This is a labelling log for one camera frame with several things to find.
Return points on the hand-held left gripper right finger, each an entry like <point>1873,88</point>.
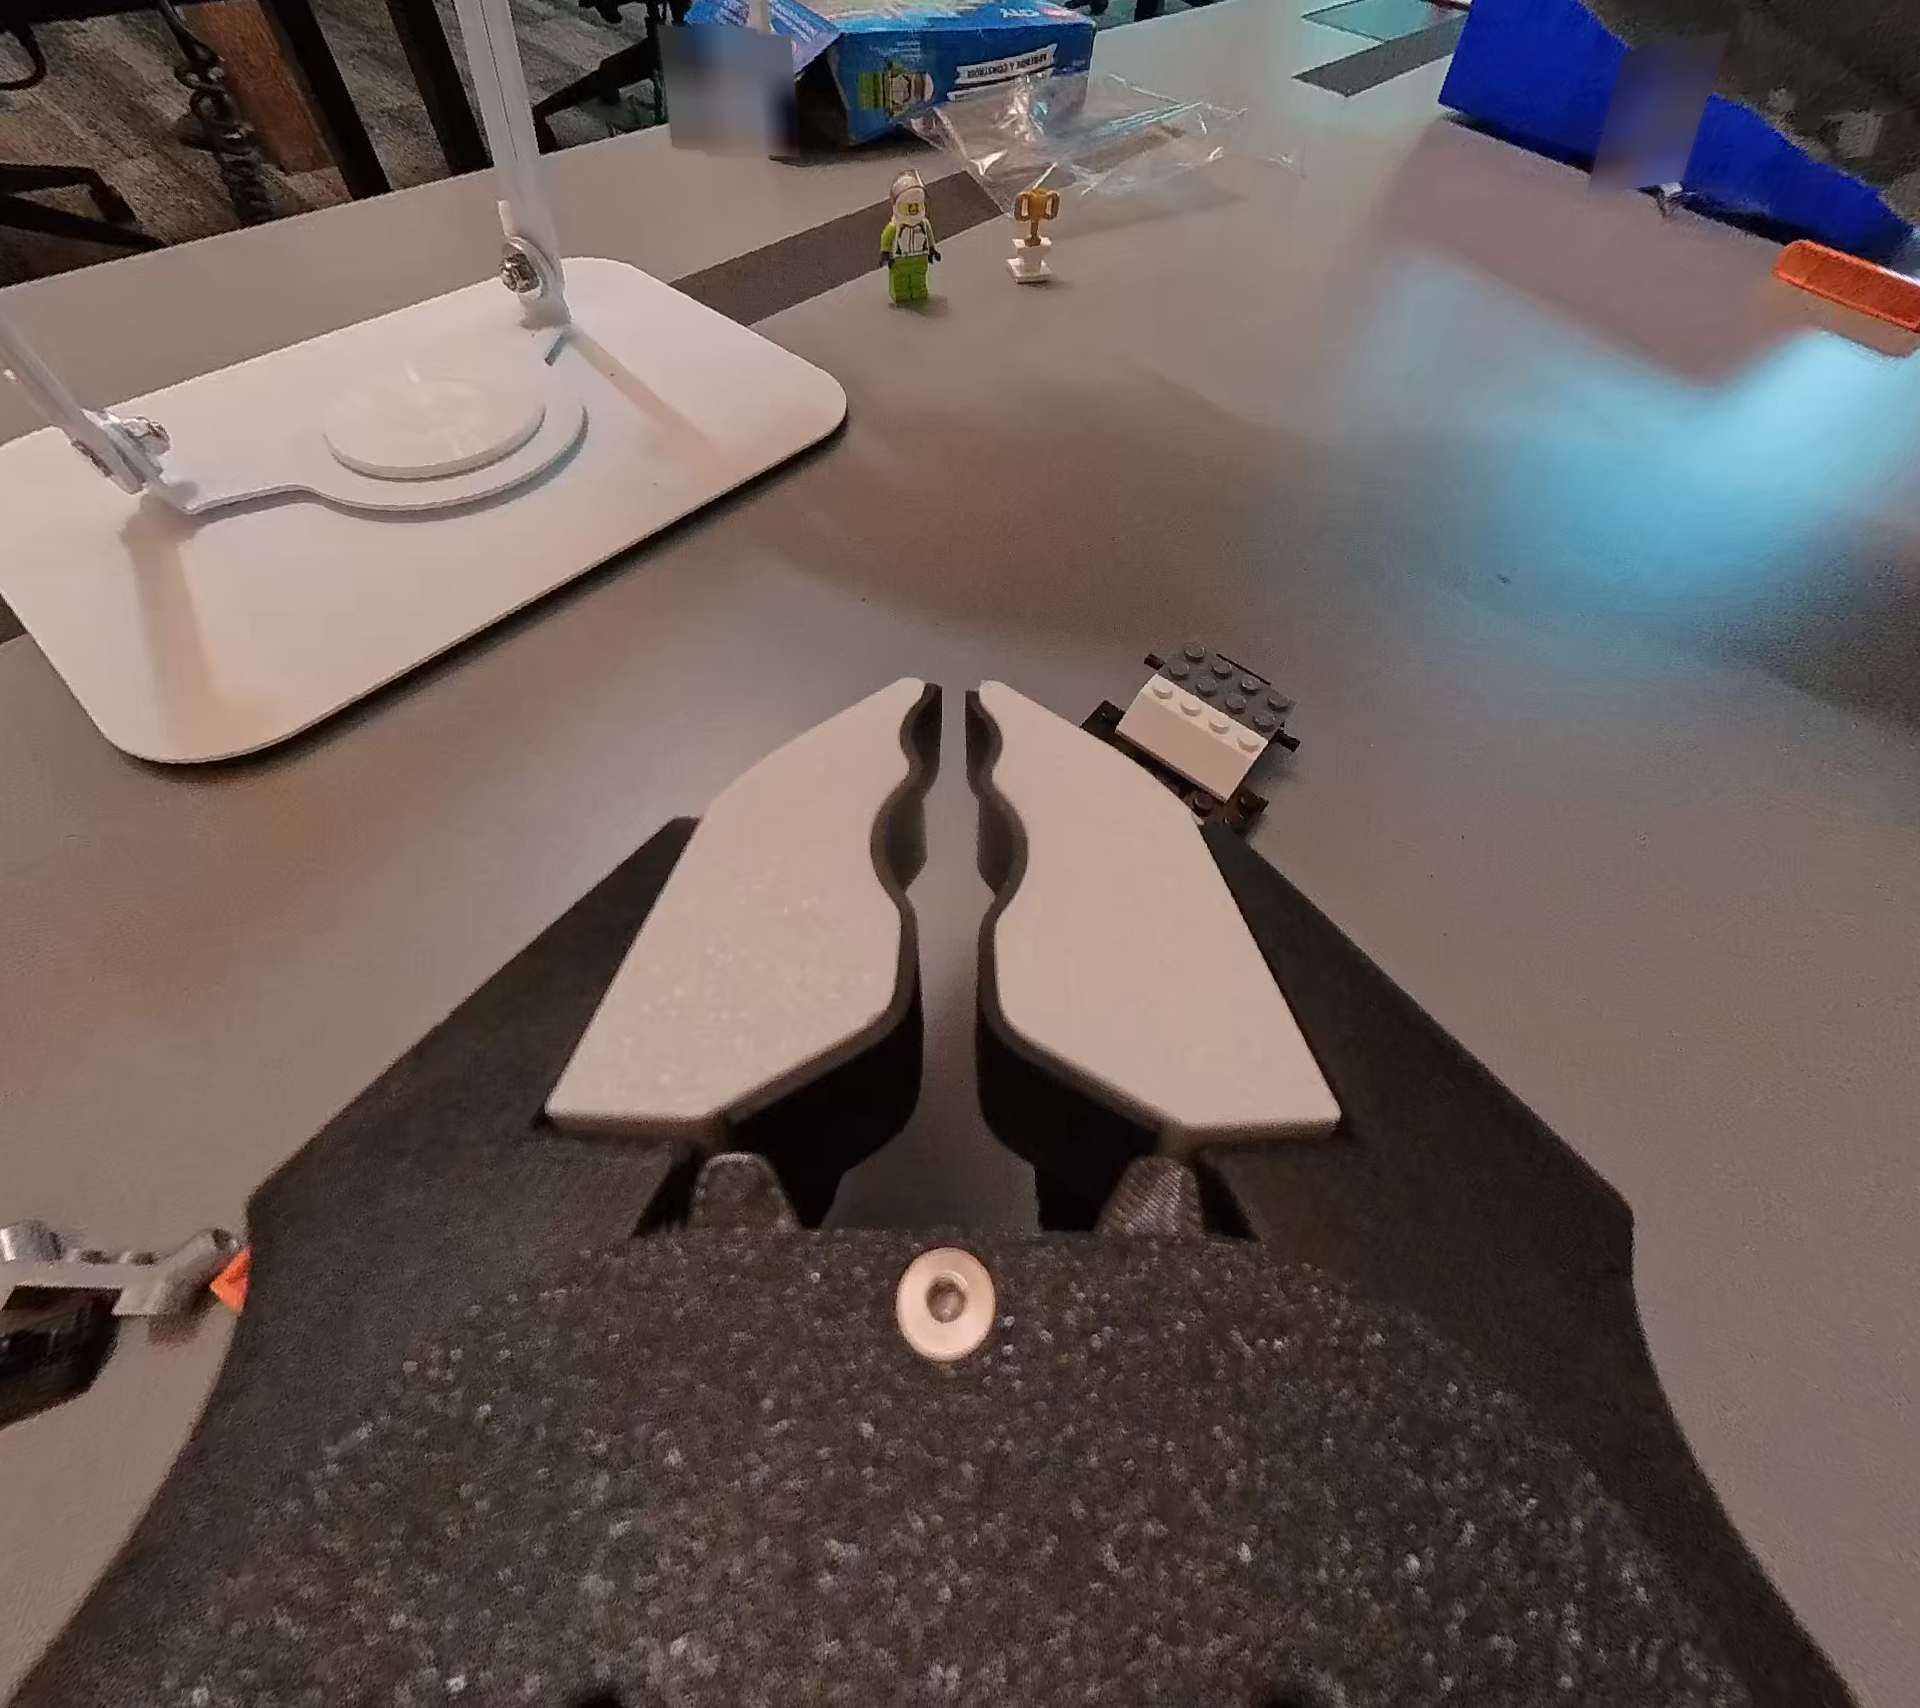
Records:
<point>1157,989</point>

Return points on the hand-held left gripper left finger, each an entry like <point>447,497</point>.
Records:
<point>737,989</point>

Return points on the black lego chassis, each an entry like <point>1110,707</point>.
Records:
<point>1216,718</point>

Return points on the small white lego piece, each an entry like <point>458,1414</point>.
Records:
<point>1032,263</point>

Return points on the lime green lego minifigure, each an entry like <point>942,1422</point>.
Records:
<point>911,238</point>

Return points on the pile of lego pieces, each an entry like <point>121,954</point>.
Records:
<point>91,1288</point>

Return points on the blue lego box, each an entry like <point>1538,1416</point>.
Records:
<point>887,44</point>

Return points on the white book stand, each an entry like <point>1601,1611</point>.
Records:
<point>390,479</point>

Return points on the clear plastic bag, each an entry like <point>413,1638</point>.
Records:
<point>1097,135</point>

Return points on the blue plastic bin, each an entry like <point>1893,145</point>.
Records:
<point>1681,104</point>

